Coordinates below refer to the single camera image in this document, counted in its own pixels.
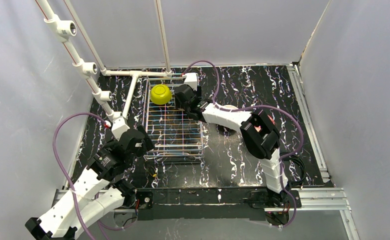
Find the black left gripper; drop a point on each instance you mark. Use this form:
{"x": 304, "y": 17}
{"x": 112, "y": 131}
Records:
{"x": 145, "y": 142}

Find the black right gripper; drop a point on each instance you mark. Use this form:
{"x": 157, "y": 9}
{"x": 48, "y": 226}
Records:
{"x": 182, "y": 96}

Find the yellow-green plastic bowl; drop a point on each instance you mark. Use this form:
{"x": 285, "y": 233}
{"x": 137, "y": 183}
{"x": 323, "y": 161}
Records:
{"x": 160, "y": 94}

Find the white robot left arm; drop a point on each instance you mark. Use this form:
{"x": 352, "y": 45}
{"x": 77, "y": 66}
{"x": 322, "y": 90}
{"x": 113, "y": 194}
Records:
{"x": 96, "y": 191}

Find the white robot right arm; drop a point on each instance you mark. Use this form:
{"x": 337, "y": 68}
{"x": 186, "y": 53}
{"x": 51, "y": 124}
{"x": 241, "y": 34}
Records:
{"x": 259, "y": 134}

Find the black yellow screwdriver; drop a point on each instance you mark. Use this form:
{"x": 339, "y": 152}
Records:
{"x": 150, "y": 167}

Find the white ceramic bowl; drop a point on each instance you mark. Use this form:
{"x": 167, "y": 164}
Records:
{"x": 229, "y": 107}

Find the red patterned bowl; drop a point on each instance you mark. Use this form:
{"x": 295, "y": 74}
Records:
{"x": 271, "y": 119}

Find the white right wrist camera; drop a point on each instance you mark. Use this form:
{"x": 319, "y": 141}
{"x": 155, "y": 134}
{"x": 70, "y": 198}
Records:
{"x": 191, "y": 79}

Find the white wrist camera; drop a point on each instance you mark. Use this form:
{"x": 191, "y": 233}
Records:
{"x": 117, "y": 124}
{"x": 191, "y": 79}

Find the white wire dish rack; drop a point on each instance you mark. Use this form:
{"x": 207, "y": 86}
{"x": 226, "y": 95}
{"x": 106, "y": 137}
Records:
{"x": 172, "y": 132}

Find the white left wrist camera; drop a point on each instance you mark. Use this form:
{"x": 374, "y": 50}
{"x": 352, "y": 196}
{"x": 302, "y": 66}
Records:
{"x": 117, "y": 124}

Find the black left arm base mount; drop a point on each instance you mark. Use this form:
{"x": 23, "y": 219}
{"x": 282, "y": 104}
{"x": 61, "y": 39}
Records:
{"x": 131, "y": 209}

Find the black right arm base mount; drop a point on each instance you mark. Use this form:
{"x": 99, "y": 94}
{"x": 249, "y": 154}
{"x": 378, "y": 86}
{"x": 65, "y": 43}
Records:
{"x": 277, "y": 206}

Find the white pvc pipe frame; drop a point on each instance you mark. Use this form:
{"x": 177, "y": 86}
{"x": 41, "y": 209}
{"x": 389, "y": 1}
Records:
{"x": 64, "y": 30}

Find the aluminium base frame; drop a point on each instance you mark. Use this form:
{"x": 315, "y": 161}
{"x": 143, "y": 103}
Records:
{"x": 212, "y": 187}

